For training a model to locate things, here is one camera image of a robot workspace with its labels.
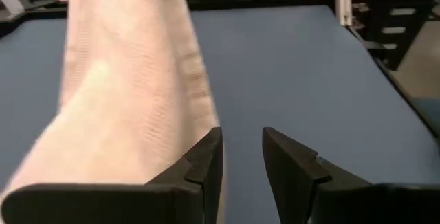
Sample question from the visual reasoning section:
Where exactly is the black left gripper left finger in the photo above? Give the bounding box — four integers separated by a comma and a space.
1, 126, 223, 224

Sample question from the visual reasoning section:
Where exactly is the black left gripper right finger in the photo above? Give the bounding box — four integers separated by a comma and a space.
263, 126, 440, 224

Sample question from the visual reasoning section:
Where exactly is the cream plaid waffle towel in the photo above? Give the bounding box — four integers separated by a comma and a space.
0, 0, 228, 224

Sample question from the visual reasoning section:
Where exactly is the black drawer cabinet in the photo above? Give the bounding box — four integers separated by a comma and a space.
364, 0, 427, 70

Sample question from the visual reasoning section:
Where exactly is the white vertical post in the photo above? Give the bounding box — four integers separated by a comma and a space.
335, 0, 353, 26

